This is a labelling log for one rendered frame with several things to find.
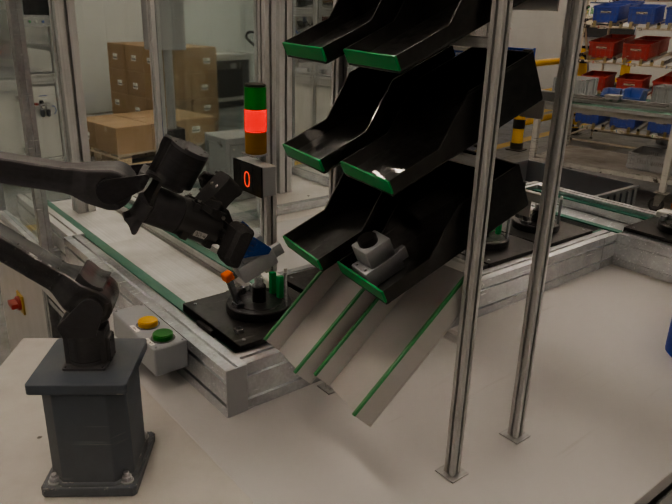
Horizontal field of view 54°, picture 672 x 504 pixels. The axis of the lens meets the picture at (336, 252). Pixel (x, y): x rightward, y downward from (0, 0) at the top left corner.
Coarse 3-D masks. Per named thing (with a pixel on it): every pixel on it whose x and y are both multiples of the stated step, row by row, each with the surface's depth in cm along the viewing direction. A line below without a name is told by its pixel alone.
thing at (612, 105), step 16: (576, 96) 598; (592, 96) 585; (608, 96) 572; (576, 112) 585; (592, 112) 576; (608, 112) 567; (624, 112) 555; (640, 112) 547; (656, 112) 543; (544, 160) 615; (576, 160) 611; (592, 160) 613; (608, 160) 614; (624, 160) 616; (624, 176) 572; (640, 176) 564; (656, 176) 560; (656, 192) 556; (656, 208) 561
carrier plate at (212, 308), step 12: (288, 288) 153; (204, 300) 145; (216, 300) 146; (192, 312) 141; (204, 312) 140; (216, 312) 140; (216, 324) 135; (228, 324) 135; (240, 324) 135; (252, 324) 135; (264, 324) 135; (216, 336) 134; (228, 336) 130; (240, 336) 130; (252, 336) 130; (264, 336) 130; (240, 348) 127
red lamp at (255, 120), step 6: (246, 114) 148; (252, 114) 147; (258, 114) 147; (264, 114) 148; (246, 120) 149; (252, 120) 148; (258, 120) 148; (264, 120) 149; (246, 126) 149; (252, 126) 148; (258, 126) 148; (264, 126) 149; (252, 132) 149; (258, 132) 149
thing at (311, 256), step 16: (336, 192) 117; (352, 192) 119; (368, 192) 120; (400, 192) 108; (336, 208) 118; (352, 208) 118; (368, 208) 116; (384, 208) 107; (304, 224) 116; (320, 224) 118; (336, 224) 116; (352, 224) 114; (368, 224) 107; (384, 224) 108; (288, 240) 113; (304, 240) 115; (320, 240) 113; (336, 240) 111; (352, 240) 106; (304, 256) 109; (320, 256) 109; (336, 256) 106
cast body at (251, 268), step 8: (256, 232) 104; (272, 248) 107; (280, 248) 108; (256, 256) 104; (264, 256) 105; (272, 256) 105; (240, 264) 104; (248, 264) 104; (256, 264) 104; (264, 264) 105; (272, 264) 106; (240, 272) 103; (248, 272) 104; (256, 272) 105; (248, 280) 105
